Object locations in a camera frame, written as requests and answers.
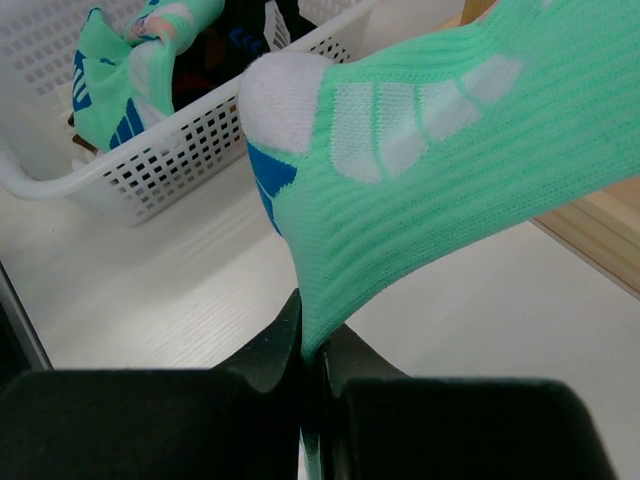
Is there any green sock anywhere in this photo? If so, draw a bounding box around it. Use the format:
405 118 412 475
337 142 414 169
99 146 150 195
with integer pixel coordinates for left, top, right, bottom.
72 1 225 152
239 0 640 476

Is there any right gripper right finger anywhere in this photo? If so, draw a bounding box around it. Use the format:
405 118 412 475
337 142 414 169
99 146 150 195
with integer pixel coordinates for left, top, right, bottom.
314 326 617 479

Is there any socks pile in basket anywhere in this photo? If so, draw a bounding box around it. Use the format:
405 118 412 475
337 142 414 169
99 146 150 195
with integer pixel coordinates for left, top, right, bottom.
67 1 315 154

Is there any white plastic basket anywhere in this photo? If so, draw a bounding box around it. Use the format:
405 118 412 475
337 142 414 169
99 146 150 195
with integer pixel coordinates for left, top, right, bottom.
1 1 373 225

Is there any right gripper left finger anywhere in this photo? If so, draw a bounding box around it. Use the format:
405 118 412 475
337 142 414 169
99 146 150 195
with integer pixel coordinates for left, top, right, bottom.
1 292 302 479

